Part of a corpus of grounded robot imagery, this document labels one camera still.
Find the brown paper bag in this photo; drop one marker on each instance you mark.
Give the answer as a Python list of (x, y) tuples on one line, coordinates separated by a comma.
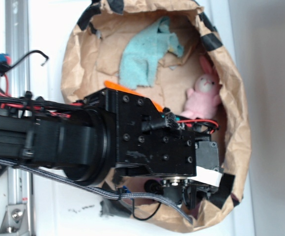
[(93, 54)]

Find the pink plush bunny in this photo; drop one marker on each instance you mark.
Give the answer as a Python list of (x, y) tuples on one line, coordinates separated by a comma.
[(203, 99)]

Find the metal corner bracket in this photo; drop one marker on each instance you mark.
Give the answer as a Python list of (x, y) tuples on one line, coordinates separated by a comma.
[(15, 221)]

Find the aluminium extrusion rail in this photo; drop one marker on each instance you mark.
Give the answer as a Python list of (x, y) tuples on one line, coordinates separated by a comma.
[(17, 45)]

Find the light blue cloth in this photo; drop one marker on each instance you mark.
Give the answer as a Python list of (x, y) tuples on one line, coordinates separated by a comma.
[(139, 61)]

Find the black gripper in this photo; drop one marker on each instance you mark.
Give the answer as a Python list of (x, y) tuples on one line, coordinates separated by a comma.
[(176, 154)]

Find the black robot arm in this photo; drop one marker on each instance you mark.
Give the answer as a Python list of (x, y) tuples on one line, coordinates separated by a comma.
[(111, 130)]

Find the orange toy carrot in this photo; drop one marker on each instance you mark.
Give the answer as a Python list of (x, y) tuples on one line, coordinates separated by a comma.
[(118, 87)]

